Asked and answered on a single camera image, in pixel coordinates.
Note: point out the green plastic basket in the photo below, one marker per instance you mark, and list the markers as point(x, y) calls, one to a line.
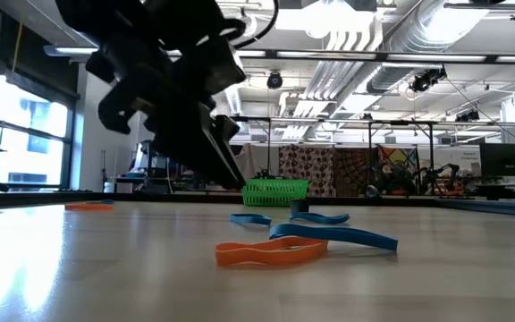
point(275, 192)

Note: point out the brown dotted cloth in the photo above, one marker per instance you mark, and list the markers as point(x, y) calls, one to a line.
point(306, 163)

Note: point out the black ceiling spotlight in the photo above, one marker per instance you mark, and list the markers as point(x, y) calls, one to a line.
point(274, 81)
point(425, 81)

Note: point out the small black monitor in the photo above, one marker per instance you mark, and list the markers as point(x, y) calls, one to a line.
point(146, 156)

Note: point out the black ceiling device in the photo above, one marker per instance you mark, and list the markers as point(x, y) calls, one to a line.
point(467, 116)

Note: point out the long ceiling light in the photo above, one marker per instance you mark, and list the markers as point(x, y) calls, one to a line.
point(70, 51)

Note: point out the brown web pattern cloth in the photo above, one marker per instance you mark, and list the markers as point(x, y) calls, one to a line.
point(351, 172)

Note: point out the colourful diamond pattern cloth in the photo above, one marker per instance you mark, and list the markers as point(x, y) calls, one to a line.
point(398, 157)

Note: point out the blue rubber band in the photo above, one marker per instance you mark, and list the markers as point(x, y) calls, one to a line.
point(329, 232)
point(320, 219)
point(253, 219)
point(101, 201)

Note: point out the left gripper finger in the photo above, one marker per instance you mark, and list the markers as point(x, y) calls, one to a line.
point(204, 147)
point(119, 107)

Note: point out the black metal stand frame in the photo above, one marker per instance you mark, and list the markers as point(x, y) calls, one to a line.
point(400, 122)

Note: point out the black computer monitor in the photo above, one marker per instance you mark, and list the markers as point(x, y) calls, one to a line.
point(505, 159)

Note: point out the white hanging sheet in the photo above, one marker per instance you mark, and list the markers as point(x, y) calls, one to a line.
point(246, 165)

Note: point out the orange rubber band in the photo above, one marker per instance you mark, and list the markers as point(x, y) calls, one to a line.
point(87, 207)
point(262, 257)

